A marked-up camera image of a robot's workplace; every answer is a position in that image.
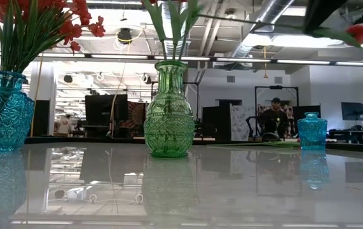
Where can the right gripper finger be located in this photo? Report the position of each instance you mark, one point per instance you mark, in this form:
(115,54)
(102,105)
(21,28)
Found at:
(324,14)

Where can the green glass vase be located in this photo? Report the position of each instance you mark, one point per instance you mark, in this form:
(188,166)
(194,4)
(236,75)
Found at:
(169,127)

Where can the small blue glass vase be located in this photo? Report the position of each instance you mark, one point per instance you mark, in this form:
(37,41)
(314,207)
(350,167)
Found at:
(312,133)

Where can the large blue glass vase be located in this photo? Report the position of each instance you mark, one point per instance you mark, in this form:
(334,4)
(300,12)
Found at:
(6,117)

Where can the person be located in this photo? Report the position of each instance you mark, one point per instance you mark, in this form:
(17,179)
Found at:
(275,119)
(64,125)

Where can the black desk with equipment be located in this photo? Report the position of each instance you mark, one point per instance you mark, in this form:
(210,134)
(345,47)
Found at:
(349,133)

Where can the white patterned backdrop sheet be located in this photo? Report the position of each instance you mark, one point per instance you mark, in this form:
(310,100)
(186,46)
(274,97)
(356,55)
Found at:
(240,122)

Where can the black partition panel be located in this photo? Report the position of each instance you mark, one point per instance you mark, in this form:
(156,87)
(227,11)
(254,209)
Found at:
(216,124)

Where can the green flower stems bunch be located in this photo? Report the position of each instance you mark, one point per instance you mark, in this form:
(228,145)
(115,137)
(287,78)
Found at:
(166,19)

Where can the overhead light bar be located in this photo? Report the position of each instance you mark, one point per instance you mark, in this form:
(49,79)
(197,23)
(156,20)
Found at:
(120,56)

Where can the black monitor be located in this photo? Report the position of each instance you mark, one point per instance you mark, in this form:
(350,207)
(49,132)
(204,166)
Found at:
(105,109)

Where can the silver ventilation duct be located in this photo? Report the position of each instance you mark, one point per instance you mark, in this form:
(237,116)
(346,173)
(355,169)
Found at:
(273,12)

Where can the wall-mounted dark monitor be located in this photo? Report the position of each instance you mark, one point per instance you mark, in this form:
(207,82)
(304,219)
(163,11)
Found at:
(353,111)

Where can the black hanging camera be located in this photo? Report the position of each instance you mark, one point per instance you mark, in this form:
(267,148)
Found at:
(125,35)

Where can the black metal table frame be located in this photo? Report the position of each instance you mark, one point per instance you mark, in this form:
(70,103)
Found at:
(105,140)

